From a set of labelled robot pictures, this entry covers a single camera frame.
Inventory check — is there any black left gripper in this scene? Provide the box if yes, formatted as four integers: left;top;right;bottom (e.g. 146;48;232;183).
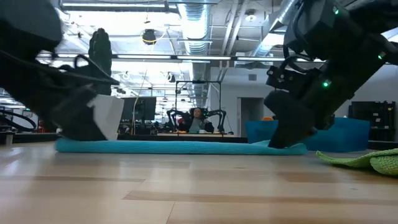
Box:
0;51;121;142

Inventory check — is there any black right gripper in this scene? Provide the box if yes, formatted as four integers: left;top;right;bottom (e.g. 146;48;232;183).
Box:
264;34;398;149

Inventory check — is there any green microfiber towel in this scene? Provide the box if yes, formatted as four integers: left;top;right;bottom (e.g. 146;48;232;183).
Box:
316;148;398;177

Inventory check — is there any light blue microfiber towel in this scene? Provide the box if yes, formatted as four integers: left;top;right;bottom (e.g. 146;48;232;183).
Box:
55;138;308;156

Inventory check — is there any white hexagonal plant pot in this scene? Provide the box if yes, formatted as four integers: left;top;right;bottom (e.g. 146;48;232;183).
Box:
86;94;125;141

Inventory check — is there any dark teal fabric bin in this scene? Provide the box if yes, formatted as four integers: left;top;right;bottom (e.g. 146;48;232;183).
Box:
244;117;371;153

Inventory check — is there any black background monitor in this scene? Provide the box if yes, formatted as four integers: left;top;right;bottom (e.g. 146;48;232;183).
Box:
119;96;157;122

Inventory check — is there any green cactus plant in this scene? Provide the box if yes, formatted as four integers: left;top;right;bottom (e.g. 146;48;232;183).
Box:
88;27;113;96

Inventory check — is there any black storage cabinet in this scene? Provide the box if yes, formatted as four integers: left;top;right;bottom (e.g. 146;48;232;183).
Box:
348;101;396;141

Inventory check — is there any person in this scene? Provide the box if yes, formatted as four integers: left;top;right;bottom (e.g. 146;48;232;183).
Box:
185;107;215;134

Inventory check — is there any black ceiling device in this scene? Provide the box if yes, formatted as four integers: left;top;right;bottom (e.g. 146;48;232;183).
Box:
142;29;157;45

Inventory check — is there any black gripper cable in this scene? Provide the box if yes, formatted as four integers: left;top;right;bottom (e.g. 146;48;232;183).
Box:
73;54;121;85

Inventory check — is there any black curved hose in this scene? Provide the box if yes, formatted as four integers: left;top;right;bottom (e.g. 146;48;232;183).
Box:
0;109;36;132

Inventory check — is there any black rig frame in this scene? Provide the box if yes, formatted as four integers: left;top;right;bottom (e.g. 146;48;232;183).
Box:
175;80;222;134

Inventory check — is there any silver ventilation duct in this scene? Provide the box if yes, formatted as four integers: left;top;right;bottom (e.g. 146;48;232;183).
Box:
178;0;215;55

